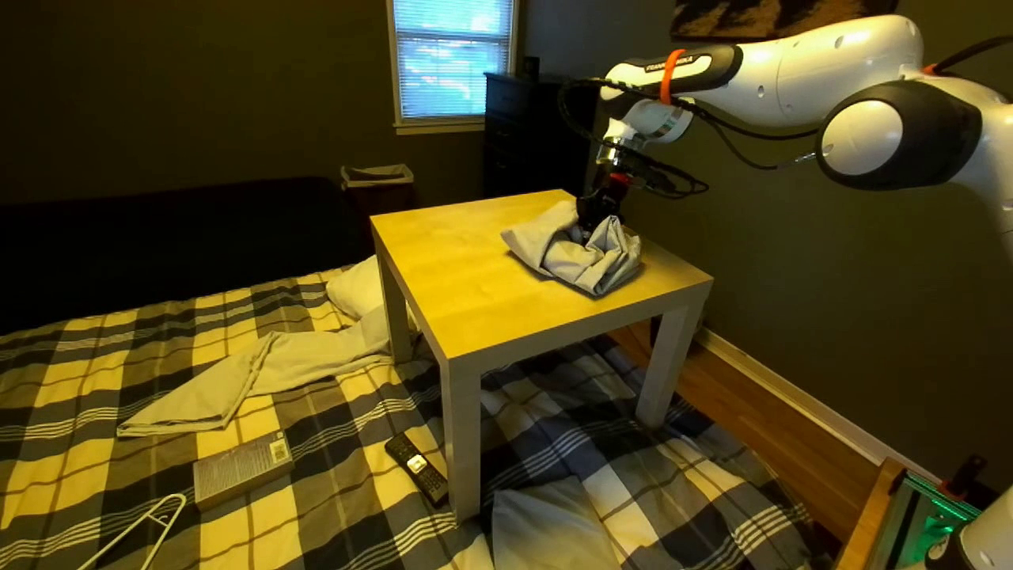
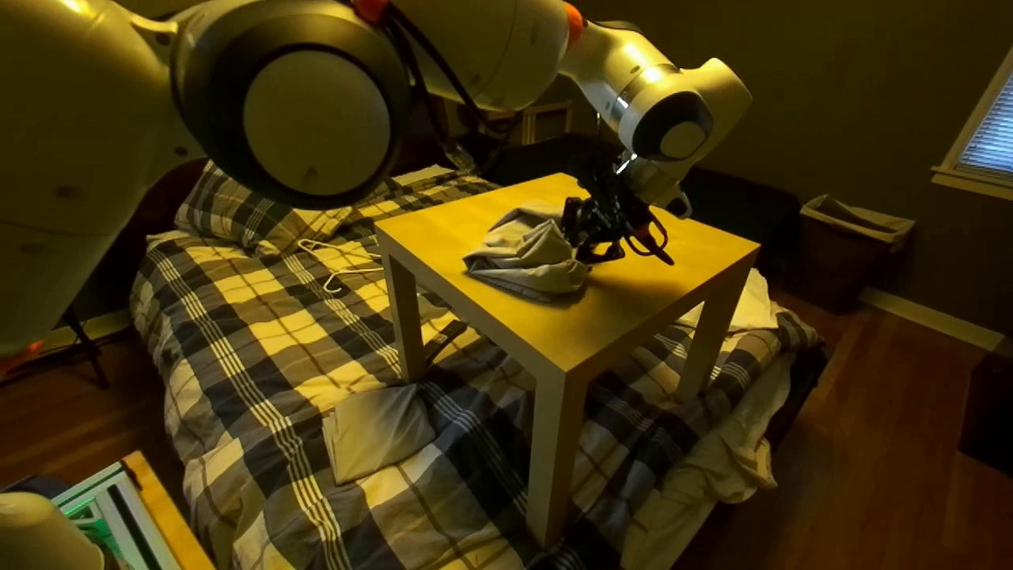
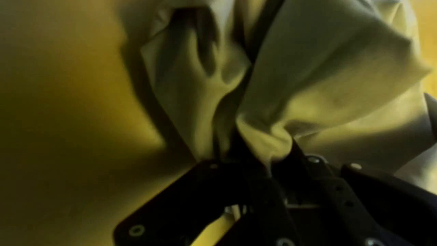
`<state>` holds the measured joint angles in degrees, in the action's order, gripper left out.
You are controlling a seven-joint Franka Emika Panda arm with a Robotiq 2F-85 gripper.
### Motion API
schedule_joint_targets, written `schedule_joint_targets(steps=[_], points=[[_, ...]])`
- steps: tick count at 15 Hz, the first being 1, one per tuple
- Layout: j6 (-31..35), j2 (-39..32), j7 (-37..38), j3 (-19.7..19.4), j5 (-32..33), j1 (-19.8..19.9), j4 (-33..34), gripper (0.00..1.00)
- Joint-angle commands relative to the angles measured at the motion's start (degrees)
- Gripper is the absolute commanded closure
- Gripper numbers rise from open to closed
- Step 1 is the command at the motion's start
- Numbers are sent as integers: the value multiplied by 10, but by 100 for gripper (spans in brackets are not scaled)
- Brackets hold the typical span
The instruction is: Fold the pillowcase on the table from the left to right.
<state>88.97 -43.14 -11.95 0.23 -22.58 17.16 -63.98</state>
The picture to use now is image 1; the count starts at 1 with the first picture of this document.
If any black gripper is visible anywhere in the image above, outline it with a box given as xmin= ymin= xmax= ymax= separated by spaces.
xmin=576 ymin=147 xmax=641 ymax=234

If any grey pillowcase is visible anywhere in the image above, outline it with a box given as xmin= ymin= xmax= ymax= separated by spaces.
xmin=496 ymin=197 xmax=647 ymax=302

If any dark dresser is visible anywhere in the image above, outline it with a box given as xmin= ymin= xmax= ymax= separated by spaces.
xmin=483 ymin=56 xmax=613 ymax=202

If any light wooden side table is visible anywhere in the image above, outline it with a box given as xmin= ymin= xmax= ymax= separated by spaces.
xmin=367 ymin=189 xmax=718 ymax=530

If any dark square basket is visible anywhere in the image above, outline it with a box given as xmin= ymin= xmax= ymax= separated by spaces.
xmin=336 ymin=163 xmax=420 ymax=218

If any white pillow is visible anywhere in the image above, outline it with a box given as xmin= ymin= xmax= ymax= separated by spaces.
xmin=322 ymin=253 xmax=395 ymax=358

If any black remote control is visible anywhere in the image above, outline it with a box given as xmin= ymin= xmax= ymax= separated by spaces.
xmin=381 ymin=426 xmax=452 ymax=509

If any small white cushion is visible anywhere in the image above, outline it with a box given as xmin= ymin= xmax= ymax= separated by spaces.
xmin=489 ymin=475 xmax=627 ymax=570

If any wooden board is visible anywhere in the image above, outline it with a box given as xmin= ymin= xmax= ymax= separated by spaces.
xmin=837 ymin=455 xmax=913 ymax=570

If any folded grey cloth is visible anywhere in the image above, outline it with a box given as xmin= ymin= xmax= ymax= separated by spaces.
xmin=114 ymin=330 xmax=394 ymax=443

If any green lit metal clamp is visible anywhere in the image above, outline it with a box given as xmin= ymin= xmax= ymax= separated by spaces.
xmin=881 ymin=464 xmax=992 ymax=570

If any white rounded object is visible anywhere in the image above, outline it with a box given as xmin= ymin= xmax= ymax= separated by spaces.
xmin=953 ymin=486 xmax=1013 ymax=570

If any plaid checkered bed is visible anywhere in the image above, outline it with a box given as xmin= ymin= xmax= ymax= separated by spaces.
xmin=0 ymin=268 xmax=837 ymax=570

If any black corrugated cable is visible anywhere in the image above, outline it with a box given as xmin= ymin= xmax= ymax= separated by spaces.
xmin=556 ymin=74 xmax=712 ymax=202

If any orange strap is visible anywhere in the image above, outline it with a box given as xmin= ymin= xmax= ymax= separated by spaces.
xmin=658 ymin=46 xmax=692 ymax=109

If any window with white frame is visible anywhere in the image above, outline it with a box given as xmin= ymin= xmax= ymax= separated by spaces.
xmin=385 ymin=0 xmax=522 ymax=136

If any framed wall picture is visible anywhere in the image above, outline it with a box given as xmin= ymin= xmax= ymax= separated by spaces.
xmin=672 ymin=0 xmax=904 ymax=46

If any white wire hanger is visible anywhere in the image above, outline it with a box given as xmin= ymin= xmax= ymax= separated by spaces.
xmin=72 ymin=487 xmax=190 ymax=570

